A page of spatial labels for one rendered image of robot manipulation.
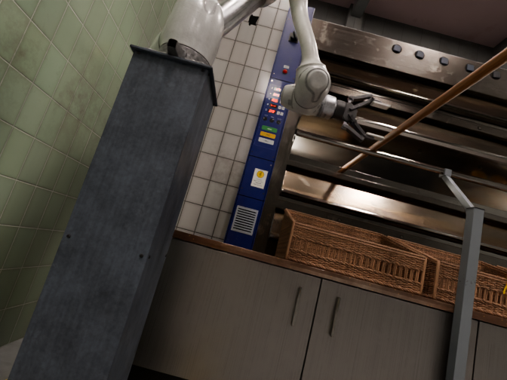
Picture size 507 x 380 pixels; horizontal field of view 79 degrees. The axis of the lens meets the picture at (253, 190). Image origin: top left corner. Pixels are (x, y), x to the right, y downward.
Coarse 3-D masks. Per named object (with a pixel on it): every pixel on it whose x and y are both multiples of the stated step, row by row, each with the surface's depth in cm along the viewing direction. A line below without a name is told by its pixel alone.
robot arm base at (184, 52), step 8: (168, 40) 78; (176, 40) 78; (160, 48) 86; (168, 48) 79; (176, 48) 78; (184, 48) 84; (176, 56) 81; (184, 56) 82; (192, 56) 84; (200, 56) 86; (208, 64) 89
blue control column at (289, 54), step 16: (288, 16) 195; (288, 32) 192; (288, 48) 190; (288, 64) 188; (272, 80) 186; (288, 80) 186; (256, 128) 180; (256, 160) 176; (272, 160) 176; (240, 192) 172; (256, 192) 172; (256, 208) 171; (256, 224) 169; (224, 240) 167; (240, 240) 167
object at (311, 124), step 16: (304, 128) 187; (320, 128) 183; (336, 128) 179; (352, 128) 175; (368, 128) 172; (384, 128) 171; (368, 144) 185; (400, 144) 178; (416, 144) 174; (432, 144) 171; (448, 144) 171; (416, 160) 188; (432, 160) 184; (448, 160) 180; (464, 160) 176; (480, 160) 173; (496, 160) 170; (480, 176) 187; (496, 176) 183
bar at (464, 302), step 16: (336, 144) 144; (352, 144) 144; (400, 160) 143; (448, 176) 142; (464, 176) 143; (480, 208) 117; (480, 224) 116; (464, 240) 118; (480, 240) 115; (464, 256) 116; (464, 272) 113; (464, 288) 111; (464, 304) 110; (464, 320) 109; (464, 336) 108; (464, 352) 107; (448, 368) 109; (464, 368) 106
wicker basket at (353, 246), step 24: (288, 216) 146; (312, 216) 171; (288, 240) 123; (312, 240) 123; (336, 240) 123; (360, 240) 123; (384, 240) 164; (312, 264) 121; (336, 264) 121; (360, 264) 121; (384, 264) 122; (408, 264) 122; (408, 288) 120
